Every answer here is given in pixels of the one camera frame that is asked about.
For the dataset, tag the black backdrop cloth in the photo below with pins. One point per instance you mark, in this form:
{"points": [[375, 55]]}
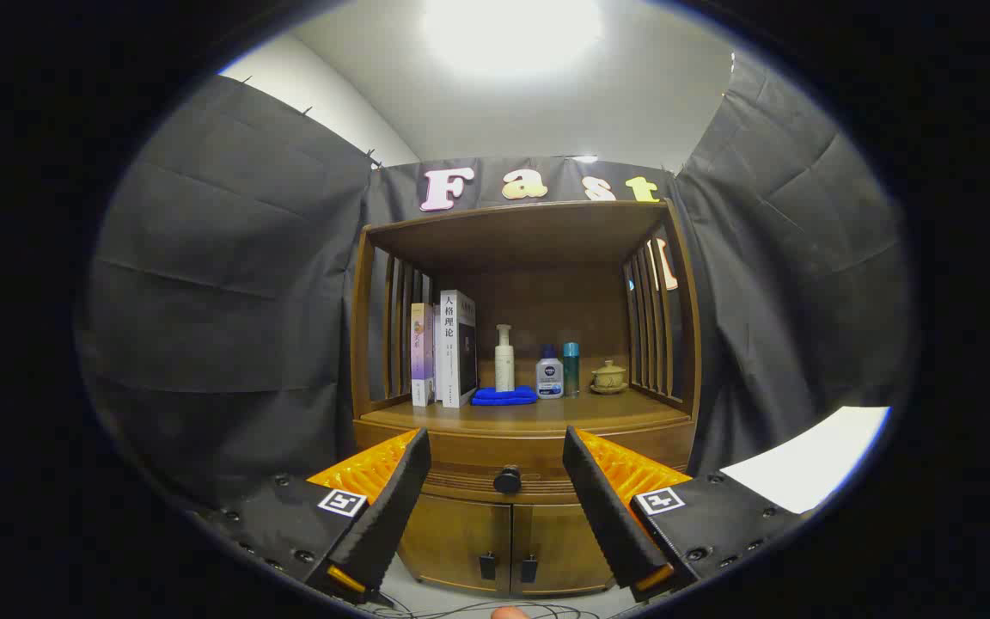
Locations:
{"points": [[220, 301]]}

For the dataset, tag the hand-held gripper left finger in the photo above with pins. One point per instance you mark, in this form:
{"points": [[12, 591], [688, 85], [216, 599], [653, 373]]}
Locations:
{"points": [[392, 507]]}

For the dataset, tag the wooden cabinet door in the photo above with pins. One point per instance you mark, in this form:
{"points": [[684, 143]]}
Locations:
{"points": [[559, 550], [452, 542]]}

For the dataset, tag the white pump bottle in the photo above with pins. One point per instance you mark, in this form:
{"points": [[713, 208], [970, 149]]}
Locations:
{"points": [[504, 365]]}

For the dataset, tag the brown wooden drawer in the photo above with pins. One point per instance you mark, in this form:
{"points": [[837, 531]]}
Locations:
{"points": [[495, 443]]}

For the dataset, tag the brown wooden cabinet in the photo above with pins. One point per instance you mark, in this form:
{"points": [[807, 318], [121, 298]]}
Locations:
{"points": [[546, 292]]}

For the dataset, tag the white flat surface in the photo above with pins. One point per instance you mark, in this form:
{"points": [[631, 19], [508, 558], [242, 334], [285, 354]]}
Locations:
{"points": [[804, 464]]}

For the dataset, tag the white bottle with blue cap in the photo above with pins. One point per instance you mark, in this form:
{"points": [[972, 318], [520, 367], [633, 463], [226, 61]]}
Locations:
{"points": [[549, 378]]}

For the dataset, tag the slim teal bottle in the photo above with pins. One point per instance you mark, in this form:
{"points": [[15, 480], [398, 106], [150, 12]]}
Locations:
{"points": [[571, 370]]}

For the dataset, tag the black round drawer knob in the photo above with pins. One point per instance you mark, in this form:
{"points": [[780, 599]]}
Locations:
{"points": [[507, 479]]}

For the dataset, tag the blue folded cloth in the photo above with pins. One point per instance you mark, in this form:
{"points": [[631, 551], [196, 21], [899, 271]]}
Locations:
{"points": [[504, 396]]}

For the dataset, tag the purple and white book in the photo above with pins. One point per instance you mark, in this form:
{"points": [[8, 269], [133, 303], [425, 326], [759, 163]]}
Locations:
{"points": [[420, 352]]}

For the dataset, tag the brown wooden countertop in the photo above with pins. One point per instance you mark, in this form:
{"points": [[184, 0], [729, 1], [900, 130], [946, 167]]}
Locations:
{"points": [[564, 411]]}

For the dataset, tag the thick white book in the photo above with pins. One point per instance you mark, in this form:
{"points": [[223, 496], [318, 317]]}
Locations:
{"points": [[452, 344]]}

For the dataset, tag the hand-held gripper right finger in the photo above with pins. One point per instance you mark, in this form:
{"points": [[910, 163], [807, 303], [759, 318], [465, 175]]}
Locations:
{"points": [[607, 516]]}

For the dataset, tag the beige lidded ceramic teacup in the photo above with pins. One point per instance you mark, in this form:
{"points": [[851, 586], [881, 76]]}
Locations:
{"points": [[608, 376]]}

